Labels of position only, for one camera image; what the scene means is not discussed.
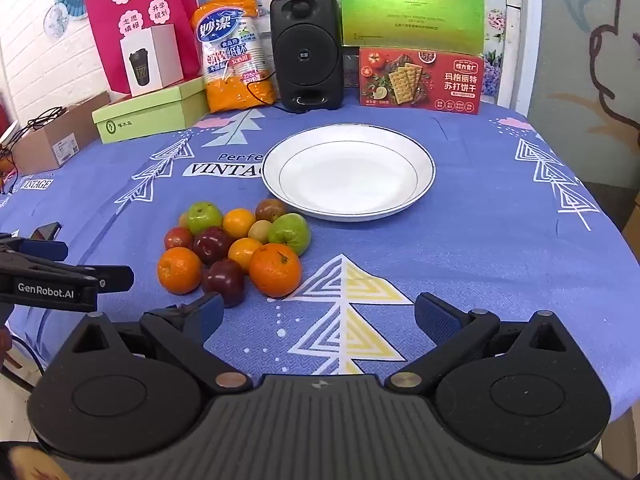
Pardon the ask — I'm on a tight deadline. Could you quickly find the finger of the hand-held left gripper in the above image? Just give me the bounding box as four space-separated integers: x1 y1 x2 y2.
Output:
0 232 69 262
0 253 135 293

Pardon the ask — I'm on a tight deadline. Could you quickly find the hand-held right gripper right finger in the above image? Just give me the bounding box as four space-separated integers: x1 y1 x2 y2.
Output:
385 291 571 391

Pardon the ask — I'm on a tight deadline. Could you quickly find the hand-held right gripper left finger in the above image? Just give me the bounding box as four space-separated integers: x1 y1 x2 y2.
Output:
70 292 253 394

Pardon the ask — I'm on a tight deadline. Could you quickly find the large orange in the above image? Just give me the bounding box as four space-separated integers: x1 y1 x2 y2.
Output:
248 243 304 299

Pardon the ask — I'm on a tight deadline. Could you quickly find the green apple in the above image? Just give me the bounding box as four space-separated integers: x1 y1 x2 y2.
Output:
186 201 224 236
267 213 312 257

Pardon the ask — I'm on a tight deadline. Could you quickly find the white plate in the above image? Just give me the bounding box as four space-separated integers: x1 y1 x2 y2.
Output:
262 124 437 223

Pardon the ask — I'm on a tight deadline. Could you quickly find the dark red plum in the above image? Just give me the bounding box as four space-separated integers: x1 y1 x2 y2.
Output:
193 226 234 266
201 258 246 308

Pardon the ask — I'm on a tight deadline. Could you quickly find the blue printed tablecloth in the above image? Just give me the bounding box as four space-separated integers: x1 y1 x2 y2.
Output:
0 94 640 441

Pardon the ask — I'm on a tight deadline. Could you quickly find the small yellow green fruit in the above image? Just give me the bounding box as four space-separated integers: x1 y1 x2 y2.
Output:
247 220 273 244

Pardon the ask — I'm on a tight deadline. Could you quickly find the brown cardboard box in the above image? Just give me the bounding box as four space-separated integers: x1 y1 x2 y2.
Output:
0 91 112 170

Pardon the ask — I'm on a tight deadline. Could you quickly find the red green plum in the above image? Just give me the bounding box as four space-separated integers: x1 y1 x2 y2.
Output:
255 198 288 223

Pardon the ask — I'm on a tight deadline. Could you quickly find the green shoe box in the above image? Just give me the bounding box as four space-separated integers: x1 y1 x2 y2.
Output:
92 76 209 144

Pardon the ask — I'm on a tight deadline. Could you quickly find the white box with cup picture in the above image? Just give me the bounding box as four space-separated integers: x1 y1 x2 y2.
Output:
119 23 177 98

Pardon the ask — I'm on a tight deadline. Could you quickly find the red cracker box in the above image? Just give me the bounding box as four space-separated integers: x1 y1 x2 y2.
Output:
358 46 484 116

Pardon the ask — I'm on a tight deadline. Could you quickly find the orange paper cup package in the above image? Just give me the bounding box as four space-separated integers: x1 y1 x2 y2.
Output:
191 0 279 114

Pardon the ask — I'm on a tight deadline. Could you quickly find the pink paper bag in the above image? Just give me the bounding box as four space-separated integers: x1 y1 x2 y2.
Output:
80 0 201 96

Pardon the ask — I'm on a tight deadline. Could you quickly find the black speaker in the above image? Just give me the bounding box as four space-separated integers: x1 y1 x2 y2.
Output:
270 0 346 114

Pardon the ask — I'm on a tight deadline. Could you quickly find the green gift box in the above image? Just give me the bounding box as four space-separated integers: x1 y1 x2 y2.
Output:
339 0 487 56

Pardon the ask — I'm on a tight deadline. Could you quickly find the tangle of black cables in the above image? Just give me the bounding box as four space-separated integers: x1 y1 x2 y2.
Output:
0 105 67 196

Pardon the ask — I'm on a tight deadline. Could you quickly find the black speaker cable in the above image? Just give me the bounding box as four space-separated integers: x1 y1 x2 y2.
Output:
243 67 281 107

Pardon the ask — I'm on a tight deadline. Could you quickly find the white door frame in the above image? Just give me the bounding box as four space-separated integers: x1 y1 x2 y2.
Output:
502 0 545 111

